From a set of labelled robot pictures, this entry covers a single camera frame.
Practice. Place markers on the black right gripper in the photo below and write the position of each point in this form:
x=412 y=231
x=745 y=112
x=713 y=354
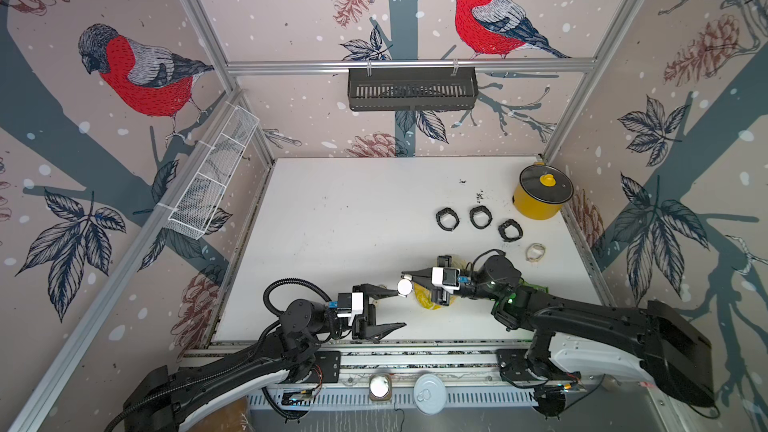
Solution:
x=441 y=294

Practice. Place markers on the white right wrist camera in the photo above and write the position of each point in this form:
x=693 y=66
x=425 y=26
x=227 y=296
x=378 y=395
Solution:
x=447 y=278

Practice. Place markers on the glass spice jar silver lid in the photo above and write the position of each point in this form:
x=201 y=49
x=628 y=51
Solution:
x=380 y=388

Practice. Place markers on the black hanging wire basket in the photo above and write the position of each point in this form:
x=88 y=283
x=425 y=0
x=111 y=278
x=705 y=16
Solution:
x=412 y=89

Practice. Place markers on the yellow pot with glass lid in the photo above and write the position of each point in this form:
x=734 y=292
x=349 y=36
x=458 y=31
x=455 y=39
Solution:
x=542 y=191

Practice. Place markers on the white mesh wall shelf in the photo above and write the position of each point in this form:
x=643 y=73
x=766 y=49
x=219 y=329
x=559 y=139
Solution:
x=193 y=215

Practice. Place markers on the black digital watch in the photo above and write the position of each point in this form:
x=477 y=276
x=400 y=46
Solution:
x=447 y=219
x=510 y=231
x=480 y=217

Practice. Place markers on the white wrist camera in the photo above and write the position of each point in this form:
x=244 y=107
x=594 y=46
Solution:
x=447 y=278
x=349 y=305

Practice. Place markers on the cream strap analog watch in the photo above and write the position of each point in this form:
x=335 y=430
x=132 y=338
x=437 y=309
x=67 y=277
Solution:
x=535 y=252

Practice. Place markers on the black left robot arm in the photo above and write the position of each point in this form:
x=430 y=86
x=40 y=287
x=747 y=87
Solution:
x=289 y=351

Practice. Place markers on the silver band watch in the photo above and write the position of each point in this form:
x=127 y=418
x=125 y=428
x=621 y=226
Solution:
x=405 y=286

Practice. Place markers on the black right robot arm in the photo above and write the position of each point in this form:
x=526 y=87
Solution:
x=670 y=352

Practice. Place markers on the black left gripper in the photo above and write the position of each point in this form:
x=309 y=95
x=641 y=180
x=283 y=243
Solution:
x=362 y=324

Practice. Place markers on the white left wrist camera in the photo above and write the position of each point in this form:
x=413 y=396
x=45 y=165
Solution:
x=349 y=305

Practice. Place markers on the yellow green frog towel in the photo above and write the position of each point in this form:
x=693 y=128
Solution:
x=432 y=297

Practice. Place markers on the small green sachet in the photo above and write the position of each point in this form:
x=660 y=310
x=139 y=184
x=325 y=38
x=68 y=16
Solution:
x=541 y=288

